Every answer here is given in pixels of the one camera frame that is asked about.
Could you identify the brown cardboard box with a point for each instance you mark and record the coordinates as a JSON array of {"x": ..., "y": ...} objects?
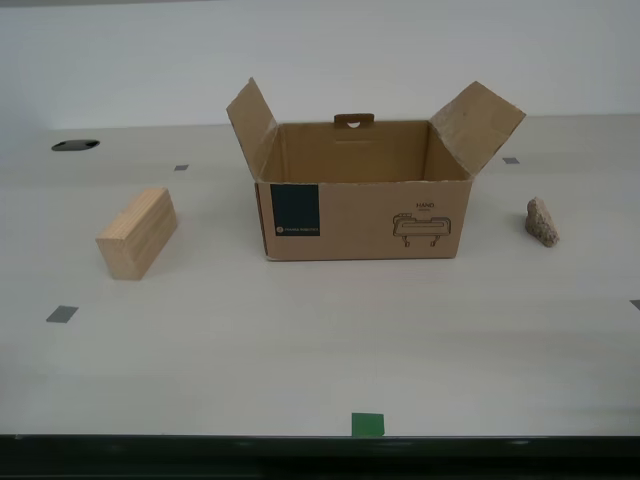
[{"x": 360, "y": 220}]

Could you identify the light wooden block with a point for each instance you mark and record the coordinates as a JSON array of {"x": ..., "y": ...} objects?
[{"x": 132, "y": 240}]

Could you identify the speckled granite rock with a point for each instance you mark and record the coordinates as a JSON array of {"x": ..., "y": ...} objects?
[{"x": 541, "y": 222}]

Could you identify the green tape square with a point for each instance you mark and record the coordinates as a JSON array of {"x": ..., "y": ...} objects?
[{"x": 368, "y": 424}]

